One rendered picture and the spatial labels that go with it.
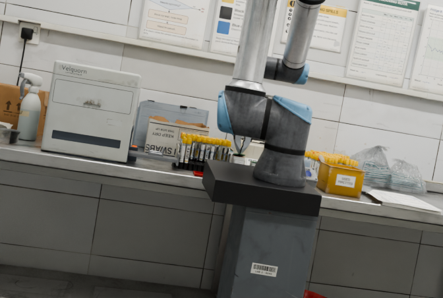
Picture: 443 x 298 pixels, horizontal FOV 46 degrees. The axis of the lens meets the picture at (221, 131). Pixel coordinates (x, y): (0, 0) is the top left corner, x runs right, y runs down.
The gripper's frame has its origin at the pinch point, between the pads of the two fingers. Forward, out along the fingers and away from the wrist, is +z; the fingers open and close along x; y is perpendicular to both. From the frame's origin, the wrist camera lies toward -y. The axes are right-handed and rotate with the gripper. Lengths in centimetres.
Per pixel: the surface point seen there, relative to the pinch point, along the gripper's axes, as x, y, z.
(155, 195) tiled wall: 23, 58, 31
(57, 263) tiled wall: 61, 59, 68
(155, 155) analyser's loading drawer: 29.6, -4.4, 5.8
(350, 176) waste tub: -39.9, -5.4, 2.6
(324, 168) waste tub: -32.6, 2.1, 2.0
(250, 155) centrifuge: -8.9, 21.2, 3.3
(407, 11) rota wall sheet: -79, 51, -72
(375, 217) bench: -50, -10, 15
